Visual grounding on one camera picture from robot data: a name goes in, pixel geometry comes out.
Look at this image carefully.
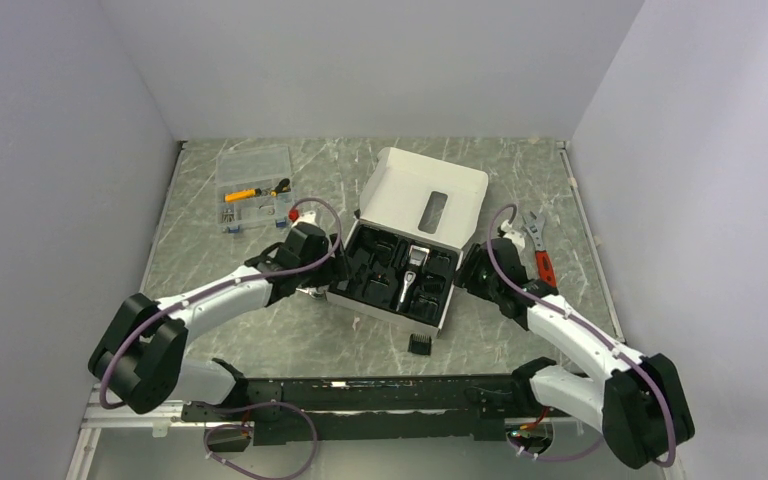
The black silver hair clipper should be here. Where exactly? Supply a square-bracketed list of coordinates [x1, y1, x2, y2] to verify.
[395, 244, 431, 312]

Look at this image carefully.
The white hair clipper box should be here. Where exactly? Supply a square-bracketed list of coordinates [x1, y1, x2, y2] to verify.
[326, 147, 489, 338]

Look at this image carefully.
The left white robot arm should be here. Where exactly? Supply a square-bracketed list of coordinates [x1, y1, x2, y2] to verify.
[88, 221, 345, 420]

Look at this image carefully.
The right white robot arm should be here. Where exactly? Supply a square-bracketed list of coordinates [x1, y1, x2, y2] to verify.
[455, 238, 695, 469]

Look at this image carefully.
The silver combination wrench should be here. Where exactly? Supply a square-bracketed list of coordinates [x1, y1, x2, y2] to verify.
[296, 286, 327, 300]

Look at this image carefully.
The black yellow small tool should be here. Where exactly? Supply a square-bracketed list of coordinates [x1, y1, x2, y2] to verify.
[269, 178, 291, 197]

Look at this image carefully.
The clear plastic organizer box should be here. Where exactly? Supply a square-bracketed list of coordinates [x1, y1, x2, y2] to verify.
[214, 145, 295, 234]

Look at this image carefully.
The black comb guard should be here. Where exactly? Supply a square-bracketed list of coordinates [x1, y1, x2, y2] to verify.
[408, 333, 432, 356]

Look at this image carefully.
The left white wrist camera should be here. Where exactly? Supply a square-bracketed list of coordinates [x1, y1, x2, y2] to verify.
[287, 208, 319, 228]

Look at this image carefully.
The red handled adjustable wrench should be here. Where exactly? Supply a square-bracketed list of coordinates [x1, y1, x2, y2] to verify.
[522, 211, 557, 288]

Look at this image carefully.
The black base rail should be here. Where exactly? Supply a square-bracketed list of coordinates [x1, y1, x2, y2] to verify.
[182, 374, 560, 446]

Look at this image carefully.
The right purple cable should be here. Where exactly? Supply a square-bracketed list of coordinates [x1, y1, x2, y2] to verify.
[486, 203, 679, 469]

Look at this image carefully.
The purple cable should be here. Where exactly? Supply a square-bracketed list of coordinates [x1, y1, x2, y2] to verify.
[486, 203, 679, 469]
[97, 196, 344, 480]

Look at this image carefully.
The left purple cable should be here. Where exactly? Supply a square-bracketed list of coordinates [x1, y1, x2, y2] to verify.
[97, 196, 344, 480]

